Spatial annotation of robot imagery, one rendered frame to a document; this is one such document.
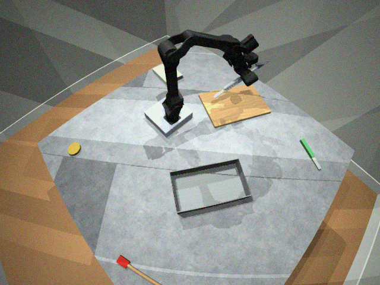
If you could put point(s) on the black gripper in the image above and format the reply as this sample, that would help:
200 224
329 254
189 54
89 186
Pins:
247 76

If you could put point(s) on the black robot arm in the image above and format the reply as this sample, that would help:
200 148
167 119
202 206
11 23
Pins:
171 56

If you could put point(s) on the yellow flat disc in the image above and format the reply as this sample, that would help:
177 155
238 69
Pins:
74 148

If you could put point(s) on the light wooden board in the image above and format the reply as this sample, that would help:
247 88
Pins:
237 104

